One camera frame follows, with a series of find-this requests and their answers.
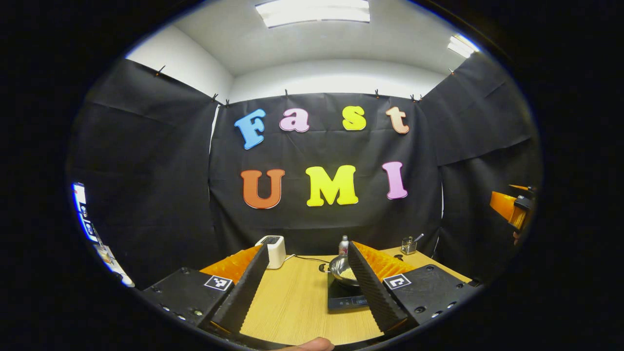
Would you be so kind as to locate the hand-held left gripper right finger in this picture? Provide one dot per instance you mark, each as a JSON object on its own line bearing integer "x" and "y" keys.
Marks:
{"x": 373, "y": 292}

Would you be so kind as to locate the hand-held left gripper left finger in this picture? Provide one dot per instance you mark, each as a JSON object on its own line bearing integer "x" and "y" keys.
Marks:
{"x": 239, "y": 297}

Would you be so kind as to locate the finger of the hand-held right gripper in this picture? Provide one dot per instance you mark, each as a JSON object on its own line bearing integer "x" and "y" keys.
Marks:
{"x": 524, "y": 188}
{"x": 504, "y": 205}

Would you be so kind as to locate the black induction cooktop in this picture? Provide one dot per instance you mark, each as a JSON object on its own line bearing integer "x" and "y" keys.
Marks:
{"x": 343, "y": 297}

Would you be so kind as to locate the pile of yellow soybeans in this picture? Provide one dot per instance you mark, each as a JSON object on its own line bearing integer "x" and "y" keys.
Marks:
{"x": 348, "y": 273}

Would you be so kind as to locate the silver patterned spray bottle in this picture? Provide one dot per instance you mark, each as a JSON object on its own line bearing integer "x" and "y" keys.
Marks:
{"x": 343, "y": 246}

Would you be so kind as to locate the white toaster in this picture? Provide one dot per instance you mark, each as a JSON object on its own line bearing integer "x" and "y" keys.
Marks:
{"x": 275, "y": 253}

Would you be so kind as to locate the black backdrop cloth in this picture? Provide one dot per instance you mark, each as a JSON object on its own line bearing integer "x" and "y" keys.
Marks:
{"x": 321, "y": 151}

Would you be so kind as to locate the ceiling light panel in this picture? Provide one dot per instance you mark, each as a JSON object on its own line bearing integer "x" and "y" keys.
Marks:
{"x": 462, "y": 46}

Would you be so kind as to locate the bright screen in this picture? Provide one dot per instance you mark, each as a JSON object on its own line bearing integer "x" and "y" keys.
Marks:
{"x": 80, "y": 200}

